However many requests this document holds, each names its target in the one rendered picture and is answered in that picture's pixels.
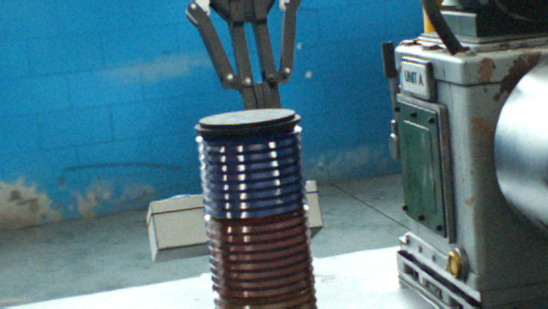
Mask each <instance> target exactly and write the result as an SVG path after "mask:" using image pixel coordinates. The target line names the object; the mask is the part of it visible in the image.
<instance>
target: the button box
mask: <svg viewBox="0 0 548 309"><path fill-rule="evenodd" d="M305 182H306V184H305V188H306V190H307V193H306V198H307V200H308V202H307V205H308V207H307V211H308V213H309V216H308V221H309V223H310V225H309V228H308V229H309V230H310V232H311V235H310V238H311V239H313V238H314V237H315V236H316V235H317V234H318V233H319V232H320V231H321V230H322V229H323V228H324V221H323V216H322V210H321V206H320V201H319V196H318V193H319V191H317V185H316V182H315V181H314V180H307V181H305ZM204 199H205V197H204V196H203V195H198V196H190V197H184V198H177V199H164V200H162V201H153V202H152V203H151V204H150V207H149V210H148V214H147V224H148V227H147V230H148V231H149V238H150V244H151V250H152V256H153V261H154V262H155V263H159V262H165V261H172V260H178V259H185V258H192V257H199V256H205V255H208V253H207V251H208V245H207V235H206V233H207V227H206V218H205V214H206V213H205V212H204V210H205V205H204Z"/></svg>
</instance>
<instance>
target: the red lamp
mask: <svg viewBox="0 0 548 309"><path fill-rule="evenodd" d="M307 207H308V205H307V204H306V205H305V206H303V207H302V208H300V209H298V210H295V211H292V212H289V213H285V214H281V215H276V216H271V217H264V218H255V219H240V220H232V219H219V218H214V217H211V216H208V215H207V214H205V219H206V224H205V226H206V227H207V233H206V235H207V245H208V251H207V253H208V255H209V260H208V262H209V264H210V268H209V271H210V272H211V276H210V279H211V281H212V286H211V288H212V290H213V291H215V292H217V293H219V294H221V295H223V296H227V297H233V298H265V297H272V296H278V295H283V294H288V293H291V292H295V291H298V290H300V289H303V288H304V287H307V286H308V285H309V284H310V283H312V282H313V281H314V279H315V275H314V273H313V271H314V267H313V265H312V262H313V257H312V255H311V253H312V247H311V246H310V245H311V243H312V240H311V238H310V235H311V232H310V230H309V229H308V228H309V225H310V223H309V221H308V216H309V213H308V211H307Z"/></svg>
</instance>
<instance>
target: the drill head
mask: <svg viewBox="0 0 548 309"><path fill-rule="evenodd" d="M493 149H494V165H495V171H496V176H497V179H498V183H499V186H500V188H501V191H502V193H503V196H504V198H505V200H506V201H507V203H508V204H509V206H510V207H511V209H512V210H513V211H514V212H515V213H516V214H517V216H518V217H519V218H520V219H521V220H522V221H523V222H524V223H525V224H526V225H527V226H528V227H530V229H531V230H532V231H533V232H534V233H536V234H537V235H539V236H541V237H543V238H545V239H547V240H548V58H547V59H545V60H543V61H542V62H541V63H539V64H538V65H536V66H535V67H534V68H533V69H532V70H530V71H529V73H528V74H527V75H526V76H525V77H524V78H523V79H522V80H521V81H520V82H519V84H518V85H517V86H516V88H515V89H514V90H513V92H512V93H511V95H510V96H509V98H508V100H507V101H506V103H505V105H504V107H503V109H502V111H501V112H500V115H499V118H498V121H497V125H496V129H495V135H494V148H493Z"/></svg>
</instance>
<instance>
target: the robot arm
mask: <svg viewBox="0 0 548 309"><path fill-rule="evenodd" d="M279 1H280V6H279V7H280V10H281V11H283V12H285V13H284V15H283V18H282V30H281V45H280V59H279V70H278V71H276V68H275V64H274V59H273V53H272V48H271V38H270V32H269V27H268V17H267V16H268V14H269V13H270V9H271V7H272V6H273V4H274V2H275V0H198V1H197V2H190V3H189V4H188V7H187V12H186V17H187V19H188V20H189V21H190V22H191V23H192V24H193V25H194V26H195V27H196V28H197V29H198V31H199V33H200V35H201V38H202V40H203V41H204V44H205V46H206V48H207V53H208V55H209V58H210V60H211V62H212V65H213V67H214V69H215V72H216V74H217V76H218V78H219V80H220V82H221V84H222V87H223V88H224V89H227V90H229V89H234V90H238V91H239V92H240V95H241V97H242V103H243V108H244V110H281V109H282V106H281V101H280V95H279V90H278V85H280V84H282V83H286V82H288V81H289V79H290V78H291V76H292V74H293V72H294V57H295V43H296V27H297V10H298V8H299V6H300V4H301V0H279ZM207 6H210V7H211V9H212V10H213V11H214V12H215V13H217V14H218V15H219V16H220V17H221V18H222V19H224V20H225V21H226V22H228V28H229V33H230V35H231V41H232V46H233V51H234V57H235V63H236V69H237V74H238V75H235V73H234V70H233V69H232V67H231V64H230V62H229V60H228V58H227V55H226V53H225V51H224V48H223V46H222V45H221V42H220V40H219V38H218V36H217V33H216V31H215V29H214V26H213V24H212V22H211V20H210V18H209V9H208V7H207ZM244 22H250V23H251V29H252V32H253V35H254V40H255V46H256V50H257V55H258V60H259V66H260V72H261V77H262V83H254V84H253V79H252V73H251V63H250V57H249V51H248V46H247V40H246V36H245V30H244Z"/></svg>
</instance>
